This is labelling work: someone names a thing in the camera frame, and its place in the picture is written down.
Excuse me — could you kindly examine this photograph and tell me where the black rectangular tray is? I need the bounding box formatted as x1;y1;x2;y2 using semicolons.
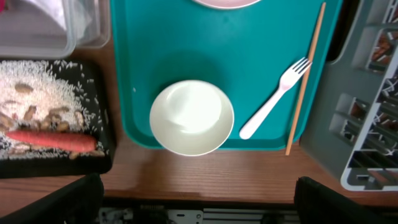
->
1;60;116;179

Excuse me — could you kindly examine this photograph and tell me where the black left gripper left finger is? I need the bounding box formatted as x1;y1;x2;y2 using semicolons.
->
1;174;104;224

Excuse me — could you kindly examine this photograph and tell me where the teal plastic tray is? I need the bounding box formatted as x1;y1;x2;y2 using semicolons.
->
110;0;343;151

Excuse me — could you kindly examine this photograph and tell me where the white bowl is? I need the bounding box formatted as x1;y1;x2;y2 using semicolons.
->
149;80;235;157

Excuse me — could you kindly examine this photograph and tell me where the grey plastic dish rack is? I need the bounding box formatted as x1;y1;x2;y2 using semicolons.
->
300;0;397;191

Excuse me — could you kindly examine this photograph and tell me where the clear plastic waste bin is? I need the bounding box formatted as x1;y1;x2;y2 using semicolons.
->
1;0;111;59

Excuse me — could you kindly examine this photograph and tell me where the cooked rice with peanuts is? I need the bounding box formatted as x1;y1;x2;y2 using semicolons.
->
1;60;109;161

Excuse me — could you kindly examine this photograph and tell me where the white plastic fork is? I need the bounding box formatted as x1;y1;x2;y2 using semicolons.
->
239;57;312;140

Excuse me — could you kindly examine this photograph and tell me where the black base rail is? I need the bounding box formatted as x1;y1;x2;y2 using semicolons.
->
94;198;300;224

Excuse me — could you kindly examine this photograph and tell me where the wooden chopstick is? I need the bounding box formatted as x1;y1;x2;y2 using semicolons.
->
285;2;326;156

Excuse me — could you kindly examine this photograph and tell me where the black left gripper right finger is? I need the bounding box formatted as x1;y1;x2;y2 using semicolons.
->
294;177;389;224

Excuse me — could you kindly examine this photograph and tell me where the white tissue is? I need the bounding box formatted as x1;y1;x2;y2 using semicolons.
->
25;0;93;40

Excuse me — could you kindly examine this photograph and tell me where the orange carrot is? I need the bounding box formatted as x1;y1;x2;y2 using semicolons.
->
6;130;96;152

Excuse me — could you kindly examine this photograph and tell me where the pink saucer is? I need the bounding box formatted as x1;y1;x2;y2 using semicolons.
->
193;0;261;10

